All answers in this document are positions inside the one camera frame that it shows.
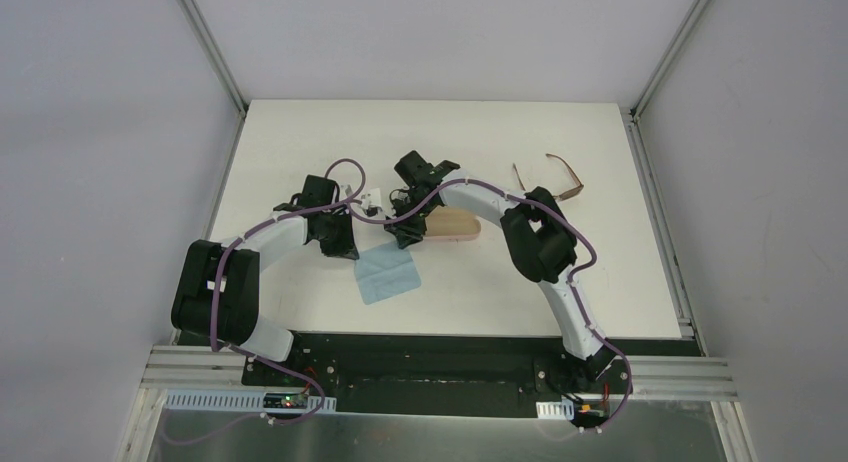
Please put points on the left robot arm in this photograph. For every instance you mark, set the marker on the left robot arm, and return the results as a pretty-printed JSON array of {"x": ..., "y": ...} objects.
[{"x": 218, "y": 293}]

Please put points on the brown frame sunglasses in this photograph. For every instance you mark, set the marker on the brown frame sunglasses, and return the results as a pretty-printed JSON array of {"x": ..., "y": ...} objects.
[{"x": 554, "y": 173}]

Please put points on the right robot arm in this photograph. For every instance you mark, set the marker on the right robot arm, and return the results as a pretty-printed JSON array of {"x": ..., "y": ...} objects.
[{"x": 540, "y": 242}]

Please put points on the pink glasses case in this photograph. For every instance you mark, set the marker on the pink glasses case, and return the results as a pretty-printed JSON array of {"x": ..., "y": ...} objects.
[{"x": 452, "y": 224}]

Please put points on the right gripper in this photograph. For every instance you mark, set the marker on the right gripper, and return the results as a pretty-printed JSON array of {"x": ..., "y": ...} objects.
[{"x": 406, "y": 233}]

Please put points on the right white cable duct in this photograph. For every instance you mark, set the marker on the right white cable duct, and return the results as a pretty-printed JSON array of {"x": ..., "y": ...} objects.
[{"x": 555, "y": 410}]

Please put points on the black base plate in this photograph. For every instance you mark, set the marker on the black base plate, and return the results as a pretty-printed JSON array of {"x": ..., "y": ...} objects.
[{"x": 499, "y": 377}]

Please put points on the blue cleaning cloth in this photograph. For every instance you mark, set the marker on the blue cleaning cloth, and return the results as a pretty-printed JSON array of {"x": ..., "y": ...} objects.
[{"x": 384, "y": 272}]

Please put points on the white cable duct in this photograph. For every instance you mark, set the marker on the white cable duct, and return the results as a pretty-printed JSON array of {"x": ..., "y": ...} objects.
[
  {"x": 555, "y": 410},
  {"x": 249, "y": 401}
]

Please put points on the left white cable duct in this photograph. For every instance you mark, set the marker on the left white cable duct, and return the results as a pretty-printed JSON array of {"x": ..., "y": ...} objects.
[{"x": 249, "y": 401}]

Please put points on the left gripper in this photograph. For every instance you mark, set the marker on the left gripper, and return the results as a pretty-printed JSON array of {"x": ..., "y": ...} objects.
[{"x": 337, "y": 240}]

